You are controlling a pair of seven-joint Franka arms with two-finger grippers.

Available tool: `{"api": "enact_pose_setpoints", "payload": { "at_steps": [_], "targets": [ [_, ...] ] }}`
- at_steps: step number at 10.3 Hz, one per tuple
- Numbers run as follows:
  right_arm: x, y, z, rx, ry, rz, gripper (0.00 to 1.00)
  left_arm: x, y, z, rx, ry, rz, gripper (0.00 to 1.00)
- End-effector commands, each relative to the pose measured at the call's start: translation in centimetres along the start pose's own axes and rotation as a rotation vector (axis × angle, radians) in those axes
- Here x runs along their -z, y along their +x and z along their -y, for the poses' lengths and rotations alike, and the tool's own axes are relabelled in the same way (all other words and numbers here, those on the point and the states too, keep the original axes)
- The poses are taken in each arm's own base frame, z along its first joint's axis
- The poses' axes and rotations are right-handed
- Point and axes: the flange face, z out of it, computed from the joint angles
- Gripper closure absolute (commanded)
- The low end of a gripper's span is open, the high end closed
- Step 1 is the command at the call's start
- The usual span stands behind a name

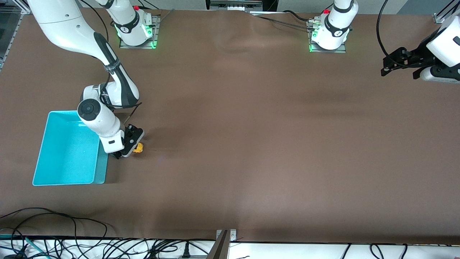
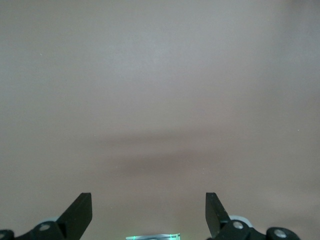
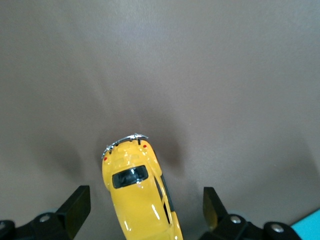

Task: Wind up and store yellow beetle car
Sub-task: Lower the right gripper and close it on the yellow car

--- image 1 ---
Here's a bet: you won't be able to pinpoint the turquoise plastic bin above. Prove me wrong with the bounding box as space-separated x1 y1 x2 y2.
32 110 109 186

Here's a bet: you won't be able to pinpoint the flat grey power strip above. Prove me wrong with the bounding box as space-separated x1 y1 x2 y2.
158 254 210 259

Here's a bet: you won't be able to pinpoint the small metal mounting plate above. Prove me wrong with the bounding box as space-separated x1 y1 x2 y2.
216 229 237 241

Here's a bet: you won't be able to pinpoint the grey power strip with sockets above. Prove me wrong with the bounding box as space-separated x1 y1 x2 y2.
207 0 263 11

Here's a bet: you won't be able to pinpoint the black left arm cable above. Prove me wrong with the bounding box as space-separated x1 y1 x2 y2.
376 0 408 67

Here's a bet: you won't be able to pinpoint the aluminium frame corner piece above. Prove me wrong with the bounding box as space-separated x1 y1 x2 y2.
433 0 460 24

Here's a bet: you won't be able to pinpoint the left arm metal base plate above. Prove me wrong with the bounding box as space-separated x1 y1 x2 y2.
308 20 348 54

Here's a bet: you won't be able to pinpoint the tangled black cables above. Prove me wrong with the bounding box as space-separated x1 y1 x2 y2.
0 212 216 259

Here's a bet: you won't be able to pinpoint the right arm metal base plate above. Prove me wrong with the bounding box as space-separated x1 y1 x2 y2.
119 14 161 49

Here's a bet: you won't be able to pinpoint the long black looping cable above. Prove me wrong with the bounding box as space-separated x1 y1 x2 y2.
0 207 108 240

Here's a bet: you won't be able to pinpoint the black cable across table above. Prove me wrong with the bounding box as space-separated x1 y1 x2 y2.
252 10 318 30

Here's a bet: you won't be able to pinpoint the black looping right arm cable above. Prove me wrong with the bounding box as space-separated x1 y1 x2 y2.
77 0 110 35

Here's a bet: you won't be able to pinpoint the teal cable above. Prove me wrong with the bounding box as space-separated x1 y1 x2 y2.
0 234 49 259

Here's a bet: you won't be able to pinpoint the grey metal post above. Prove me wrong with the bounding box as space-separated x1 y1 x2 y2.
206 230 230 259

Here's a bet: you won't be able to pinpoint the aluminium frame with grey panel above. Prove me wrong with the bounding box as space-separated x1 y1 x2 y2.
0 0 31 69

